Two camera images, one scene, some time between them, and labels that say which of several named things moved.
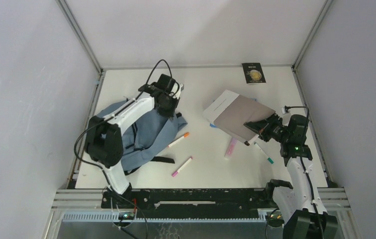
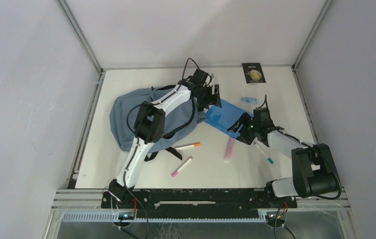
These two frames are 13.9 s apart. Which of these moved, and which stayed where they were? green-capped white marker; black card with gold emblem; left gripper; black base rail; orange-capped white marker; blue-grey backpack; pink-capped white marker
Moved: left gripper; orange-capped white marker; blue-grey backpack
Stayed: black card with gold emblem; pink-capped white marker; black base rail; green-capped white marker
